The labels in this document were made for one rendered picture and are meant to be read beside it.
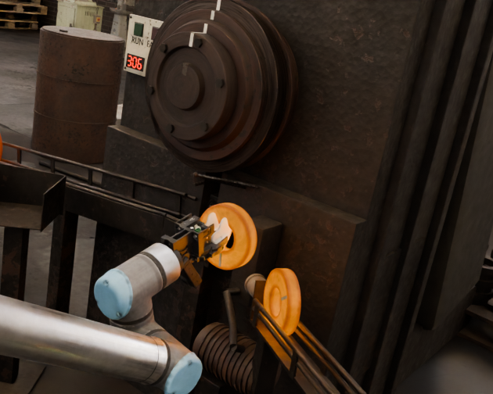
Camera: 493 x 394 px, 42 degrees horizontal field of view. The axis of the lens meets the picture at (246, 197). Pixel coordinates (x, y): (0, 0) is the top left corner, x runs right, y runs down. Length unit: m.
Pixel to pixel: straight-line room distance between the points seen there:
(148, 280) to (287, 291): 0.34
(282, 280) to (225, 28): 0.66
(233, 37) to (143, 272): 0.68
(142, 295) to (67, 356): 0.26
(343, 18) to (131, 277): 0.86
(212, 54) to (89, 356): 0.85
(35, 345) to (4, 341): 0.05
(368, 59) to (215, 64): 0.38
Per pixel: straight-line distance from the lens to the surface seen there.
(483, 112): 2.30
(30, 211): 2.17
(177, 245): 1.38
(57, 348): 1.09
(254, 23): 1.69
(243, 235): 1.49
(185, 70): 1.71
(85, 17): 10.02
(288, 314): 1.48
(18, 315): 1.04
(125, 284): 1.29
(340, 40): 1.73
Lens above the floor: 1.39
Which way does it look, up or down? 18 degrees down
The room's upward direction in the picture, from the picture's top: 10 degrees clockwise
